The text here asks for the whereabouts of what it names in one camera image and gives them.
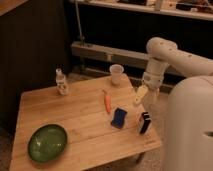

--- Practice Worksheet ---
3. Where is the black white box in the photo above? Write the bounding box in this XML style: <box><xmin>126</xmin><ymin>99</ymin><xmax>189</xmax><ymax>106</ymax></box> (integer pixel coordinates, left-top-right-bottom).
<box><xmin>139</xmin><ymin>112</ymin><xmax>151</xmax><ymax>134</ymax></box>

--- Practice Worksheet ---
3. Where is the small clear bottle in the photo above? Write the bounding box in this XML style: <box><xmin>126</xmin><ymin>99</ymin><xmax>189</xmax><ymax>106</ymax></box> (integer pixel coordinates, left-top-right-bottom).
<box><xmin>55</xmin><ymin>68</ymin><xmax>69</xmax><ymax>95</ymax></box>

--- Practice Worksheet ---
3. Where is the green bowl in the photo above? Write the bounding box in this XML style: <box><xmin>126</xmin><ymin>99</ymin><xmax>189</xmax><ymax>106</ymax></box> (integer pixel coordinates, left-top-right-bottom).
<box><xmin>27</xmin><ymin>124</ymin><xmax>68</xmax><ymax>163</ymax></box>

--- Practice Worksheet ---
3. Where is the metal vertical pole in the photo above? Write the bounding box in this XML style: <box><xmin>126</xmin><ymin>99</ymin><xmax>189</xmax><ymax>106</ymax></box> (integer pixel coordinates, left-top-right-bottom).
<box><xmin>74</xmin><ymin>0</ymin><xmax>85</xmax><ymax>46</ymax></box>

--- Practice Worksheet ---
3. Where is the grey metal shelf beam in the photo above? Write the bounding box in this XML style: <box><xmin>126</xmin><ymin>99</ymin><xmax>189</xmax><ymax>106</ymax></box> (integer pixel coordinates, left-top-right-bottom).
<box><xmin>71</xmin><ymin>41</ymin><xmax>148</xmax><ymax>69</ymax></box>

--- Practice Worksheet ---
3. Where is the white ceramic cup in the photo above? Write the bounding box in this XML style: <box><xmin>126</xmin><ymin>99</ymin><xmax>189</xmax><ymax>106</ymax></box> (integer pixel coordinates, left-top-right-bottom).
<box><xmin>109</xmin><ymin>64</ymin><xmax>124</xmax><ymax>85</ymax></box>

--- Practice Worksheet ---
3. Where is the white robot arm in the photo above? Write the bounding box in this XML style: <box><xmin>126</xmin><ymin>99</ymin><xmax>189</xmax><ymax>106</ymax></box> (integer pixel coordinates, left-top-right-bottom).
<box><xmin>134</xmin><ymin>37</ymin><xmax>213</xmax><ymax>171</ymax></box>

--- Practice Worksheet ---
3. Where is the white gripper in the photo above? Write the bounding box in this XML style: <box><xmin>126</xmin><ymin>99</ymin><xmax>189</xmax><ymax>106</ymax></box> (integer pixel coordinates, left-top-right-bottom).
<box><xmin>134</xmin><ymin>58</ymin><xmax>168</xmax><ymax>106</ymax></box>

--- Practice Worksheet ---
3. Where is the blue sponge holder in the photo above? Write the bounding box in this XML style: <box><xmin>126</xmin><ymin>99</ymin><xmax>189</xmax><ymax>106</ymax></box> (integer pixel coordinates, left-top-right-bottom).
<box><xmin>111</xmin><ymin>108</ymin><xmax>127</xmax><ymax>129</ymax></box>

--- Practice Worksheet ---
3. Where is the upper cluttered shelf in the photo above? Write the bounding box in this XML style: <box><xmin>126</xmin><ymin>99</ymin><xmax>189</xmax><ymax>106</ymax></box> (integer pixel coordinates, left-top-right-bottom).
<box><xmin>69</xmin><ymin>0</ymin><xmax>213</xmax><ymax>21</ymax></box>

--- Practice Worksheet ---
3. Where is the wooden table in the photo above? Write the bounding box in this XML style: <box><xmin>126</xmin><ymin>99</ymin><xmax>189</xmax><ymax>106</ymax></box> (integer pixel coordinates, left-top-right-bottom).
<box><xmin>10</xmin><ymin>75</ymin><xmax>161</xmax><ymax>171</ymax></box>

